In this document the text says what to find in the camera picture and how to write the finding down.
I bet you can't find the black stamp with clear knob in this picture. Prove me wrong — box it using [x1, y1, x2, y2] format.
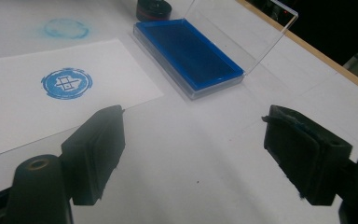
[136, 0, 172, 12]

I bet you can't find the wooden table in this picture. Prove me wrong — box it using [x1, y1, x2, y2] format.
[235, 0, 358, 100]

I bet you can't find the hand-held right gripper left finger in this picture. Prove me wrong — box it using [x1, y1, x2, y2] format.
[60, 104, 127, 206]

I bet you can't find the blue ink pad clear case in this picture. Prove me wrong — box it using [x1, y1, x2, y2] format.
[131, 0, 299, 102]

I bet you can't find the white paper sheet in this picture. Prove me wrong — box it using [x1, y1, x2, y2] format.
[0, 37, 165, 161]

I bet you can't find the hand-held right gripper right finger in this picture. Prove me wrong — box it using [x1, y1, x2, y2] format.
[261, 104, 354, 206]

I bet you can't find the black round stamp cap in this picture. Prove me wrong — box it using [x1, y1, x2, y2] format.
[135, 5, 173, 23]

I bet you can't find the white table cover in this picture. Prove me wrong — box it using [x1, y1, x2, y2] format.
[0, 0, 358, 224]

